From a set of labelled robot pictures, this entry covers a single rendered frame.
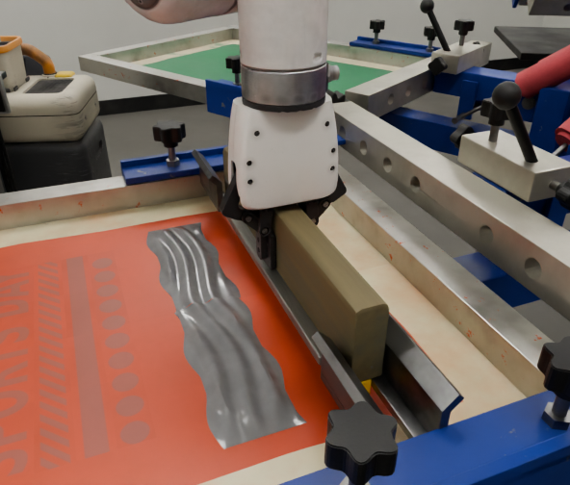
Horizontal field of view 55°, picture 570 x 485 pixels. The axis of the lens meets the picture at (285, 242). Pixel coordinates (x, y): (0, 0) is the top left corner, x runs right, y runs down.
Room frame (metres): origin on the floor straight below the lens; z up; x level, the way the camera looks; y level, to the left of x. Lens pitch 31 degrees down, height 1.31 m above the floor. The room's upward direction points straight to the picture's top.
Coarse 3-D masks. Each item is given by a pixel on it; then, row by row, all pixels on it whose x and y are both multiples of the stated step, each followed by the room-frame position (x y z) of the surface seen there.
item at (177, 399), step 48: (144, 336) 0.41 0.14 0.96; (288, 336) 0.41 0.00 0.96; (144, 384) 0.35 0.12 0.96; (192, 384) 0.35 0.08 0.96; (288, 384) 0.35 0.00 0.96; (192, 432) 0.30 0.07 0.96; (288, 432) 0.30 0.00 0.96; (48, 480) 0.25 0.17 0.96; (96, 480) 0.25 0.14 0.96; (144, 480) 0.25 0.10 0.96; (192, 480) 0.25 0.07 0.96
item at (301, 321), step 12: (240, 228) 0.55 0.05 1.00; (252, 240) 0.53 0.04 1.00; (252, 252) 0.50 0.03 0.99; (264, 264) 0.48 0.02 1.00; (264, 276) 0.47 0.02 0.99; (276, 276) 0.46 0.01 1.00; (276, 288) 0.44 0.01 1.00; (288, 288) 0.44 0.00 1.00; (288, 300) 0.42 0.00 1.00; (288, 312) 0.40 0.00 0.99; (300, 312) 0.40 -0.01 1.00; (300, 324) 0.38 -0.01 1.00; (312, 324) 0.38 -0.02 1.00; (300, 336) 0.38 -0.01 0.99; (312, 348) 0.35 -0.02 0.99
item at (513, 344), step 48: (48, 192) 0.66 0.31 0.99; (96, 192) 0.66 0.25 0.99; (144, 192) 0.69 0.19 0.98; (192, 192) 0.71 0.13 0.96; (384, 240) 0.56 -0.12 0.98; (432, 288) 0.46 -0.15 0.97; (480, 288) 0.44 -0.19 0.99; (480, 336) 0.39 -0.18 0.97; (528, 336) 0.37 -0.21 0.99; (528, 384) 0.33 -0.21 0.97
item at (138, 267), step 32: (160, 224) 0.63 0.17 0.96; (224, 224) 0.63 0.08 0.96; (0, 256) 0.56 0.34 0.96; (32, 256) 0.56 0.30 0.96; (64, 256) 0.56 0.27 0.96; (128, 256) 0.56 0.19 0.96; (224, 256) 0.56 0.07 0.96; (128, 288) 0.49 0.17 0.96; (160, 288) 0.49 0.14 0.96; (256, 288) 0.49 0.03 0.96
